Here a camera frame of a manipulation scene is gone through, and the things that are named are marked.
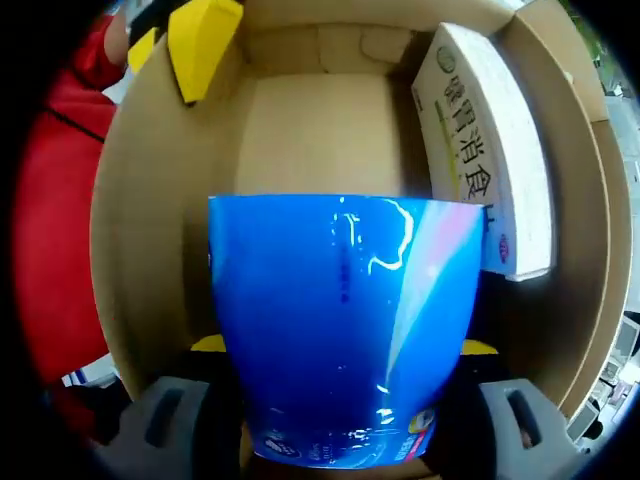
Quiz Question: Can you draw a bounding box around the blue soft tissue pack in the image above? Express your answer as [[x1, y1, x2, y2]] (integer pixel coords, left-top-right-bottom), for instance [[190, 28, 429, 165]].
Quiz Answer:
[[207, 193, 486, 469]]

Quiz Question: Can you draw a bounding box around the brown cardboard shoe box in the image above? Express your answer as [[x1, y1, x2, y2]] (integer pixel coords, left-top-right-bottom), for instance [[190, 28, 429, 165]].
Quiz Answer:
[[89, 0, 632, 476]]

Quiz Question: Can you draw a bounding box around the white medicine box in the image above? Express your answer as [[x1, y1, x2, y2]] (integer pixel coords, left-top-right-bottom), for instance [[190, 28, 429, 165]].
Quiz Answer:
[[410, 22, 556, 284]]

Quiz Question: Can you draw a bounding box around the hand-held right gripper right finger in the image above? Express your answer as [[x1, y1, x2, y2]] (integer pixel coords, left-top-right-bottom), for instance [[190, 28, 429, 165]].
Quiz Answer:
[[427, 338, 589, 480]]

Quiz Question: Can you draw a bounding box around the person in red shirt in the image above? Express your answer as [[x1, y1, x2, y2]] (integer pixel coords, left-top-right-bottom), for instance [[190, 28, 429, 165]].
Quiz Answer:
[[12, 14, 131, 386]]

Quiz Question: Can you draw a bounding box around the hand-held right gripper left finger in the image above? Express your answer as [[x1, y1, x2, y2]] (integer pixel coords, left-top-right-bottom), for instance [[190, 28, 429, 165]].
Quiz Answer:
[[94, 333, 249, 480]]

